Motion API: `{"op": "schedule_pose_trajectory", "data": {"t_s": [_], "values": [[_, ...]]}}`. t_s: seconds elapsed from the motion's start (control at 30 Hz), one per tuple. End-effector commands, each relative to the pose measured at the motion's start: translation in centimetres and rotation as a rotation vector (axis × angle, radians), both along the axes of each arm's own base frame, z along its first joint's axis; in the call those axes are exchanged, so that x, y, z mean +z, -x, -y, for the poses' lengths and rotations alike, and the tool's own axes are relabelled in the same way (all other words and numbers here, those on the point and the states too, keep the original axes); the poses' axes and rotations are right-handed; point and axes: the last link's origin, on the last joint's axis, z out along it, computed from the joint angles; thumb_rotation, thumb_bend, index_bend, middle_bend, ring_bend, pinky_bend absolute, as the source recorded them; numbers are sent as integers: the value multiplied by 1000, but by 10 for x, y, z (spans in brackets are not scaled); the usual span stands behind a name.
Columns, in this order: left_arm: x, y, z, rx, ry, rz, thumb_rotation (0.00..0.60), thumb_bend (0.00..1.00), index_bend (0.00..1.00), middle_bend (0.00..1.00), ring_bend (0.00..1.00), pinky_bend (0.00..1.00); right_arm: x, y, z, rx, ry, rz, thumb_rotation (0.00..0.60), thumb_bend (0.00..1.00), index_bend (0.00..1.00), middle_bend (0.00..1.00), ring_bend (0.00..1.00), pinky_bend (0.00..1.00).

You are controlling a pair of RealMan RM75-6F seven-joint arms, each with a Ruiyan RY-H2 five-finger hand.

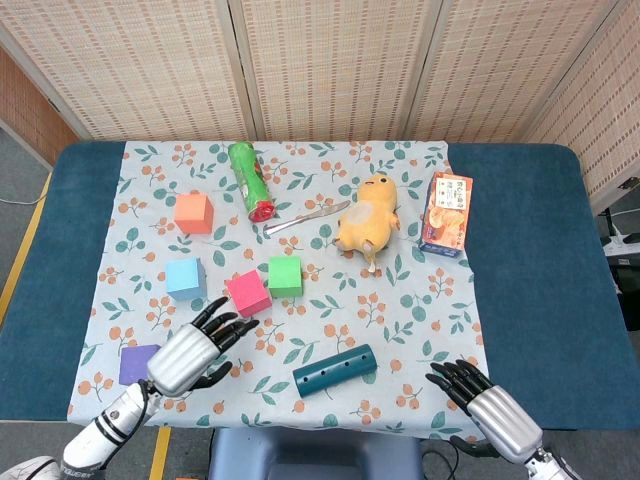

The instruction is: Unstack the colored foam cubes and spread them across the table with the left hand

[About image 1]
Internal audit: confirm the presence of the yellow plush toy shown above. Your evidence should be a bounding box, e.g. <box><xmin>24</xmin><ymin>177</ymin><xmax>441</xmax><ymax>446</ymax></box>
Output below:
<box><xmin>333</xmin><ymin>174</ymin><xmax>403</xmax><ymax>274</ymax></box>

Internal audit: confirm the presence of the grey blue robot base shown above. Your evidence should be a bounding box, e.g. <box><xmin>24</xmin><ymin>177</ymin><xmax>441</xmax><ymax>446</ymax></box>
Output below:
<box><xmin>206</xmin><ymin>426</ymin><xmax>427</xmax><ymax>480</ymax></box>

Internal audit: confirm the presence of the green cube block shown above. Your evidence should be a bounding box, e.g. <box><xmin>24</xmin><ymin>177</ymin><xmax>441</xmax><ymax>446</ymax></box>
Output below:
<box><xmin>267</xmin><ymin>255</ymin><xmax>305</xmax><ymax>300</ymax></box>

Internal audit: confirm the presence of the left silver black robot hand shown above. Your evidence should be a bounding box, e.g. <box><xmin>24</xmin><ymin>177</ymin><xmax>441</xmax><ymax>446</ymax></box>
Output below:
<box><xmin>145</xmin><ymin>296</ymin><xmax>261</xmax><ymax>397</ymax></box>

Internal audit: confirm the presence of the teal cylinder with holes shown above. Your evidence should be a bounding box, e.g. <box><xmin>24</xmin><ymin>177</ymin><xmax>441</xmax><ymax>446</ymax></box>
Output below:
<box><xmin>291</xmin><ymin>343</ymin><xmax>379</xmax><ymax>399</ymax></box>

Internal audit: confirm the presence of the green chips can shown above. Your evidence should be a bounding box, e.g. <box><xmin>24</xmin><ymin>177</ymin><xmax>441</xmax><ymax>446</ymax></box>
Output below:
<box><xmin>227</xmin><ymin>141</ymin><xmax>278</xmax><ymax>225</ymax></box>

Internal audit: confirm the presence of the orange blue snack box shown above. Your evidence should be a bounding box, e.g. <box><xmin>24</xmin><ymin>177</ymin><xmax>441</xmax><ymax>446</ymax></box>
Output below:
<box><xmin>417</xmin><ymin>171</ymin><xmax>475</xmax><ymax>259</ymax></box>

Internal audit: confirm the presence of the light blue cube block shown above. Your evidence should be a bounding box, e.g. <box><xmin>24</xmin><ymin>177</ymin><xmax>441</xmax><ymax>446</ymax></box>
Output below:
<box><xmin>164</xmin><ymin>257</ymin><xmax>209</xmax><ymax>302</ymax></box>

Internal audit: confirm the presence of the orange cube block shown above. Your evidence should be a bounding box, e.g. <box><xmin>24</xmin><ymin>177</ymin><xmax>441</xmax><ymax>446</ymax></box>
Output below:
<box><xmin>173</xmin><ymin>192</ymin><xmax>216</xmax><ymax>236</ymax></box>

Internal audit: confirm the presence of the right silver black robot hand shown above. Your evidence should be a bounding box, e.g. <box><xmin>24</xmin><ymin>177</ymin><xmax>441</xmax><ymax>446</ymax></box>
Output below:
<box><xmin>425</xmin><ymin>359</ymin><xmax>544</xmax><ymax>464</ymax></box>

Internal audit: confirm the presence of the pink cube block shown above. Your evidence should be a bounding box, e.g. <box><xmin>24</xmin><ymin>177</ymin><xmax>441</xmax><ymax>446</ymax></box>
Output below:
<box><xmin>224</xmin><ymin>269</ymin><xmax>274</xmax><ymax>318</ymax></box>

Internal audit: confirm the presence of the metal table knife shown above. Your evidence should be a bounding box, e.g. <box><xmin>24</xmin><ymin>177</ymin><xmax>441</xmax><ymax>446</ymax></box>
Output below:
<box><xmin>264</xmin><ymin>199</ymin><xmax>353</xmax><ymax>237</ymax></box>

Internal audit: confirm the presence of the floral tablecloth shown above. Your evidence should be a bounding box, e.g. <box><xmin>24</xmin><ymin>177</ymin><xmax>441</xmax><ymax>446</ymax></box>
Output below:
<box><xmin>66</xmin><ymin>139</ymin><xmax>504</xmax><ymax>442</ymax></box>

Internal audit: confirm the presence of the woven folding screen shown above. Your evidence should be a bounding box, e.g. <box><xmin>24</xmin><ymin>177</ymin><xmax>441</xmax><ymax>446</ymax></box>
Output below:
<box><xmin>0</xmin><ymin>0</ymin><xmax>640</xmax><ymax>201</ymax></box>

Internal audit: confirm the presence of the purple cube block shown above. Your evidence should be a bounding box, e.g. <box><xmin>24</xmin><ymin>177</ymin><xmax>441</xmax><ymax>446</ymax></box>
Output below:
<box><xmin>118</xmin><ymin>344</ymin><xmax>163</xmax><ymax>387</ymax></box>

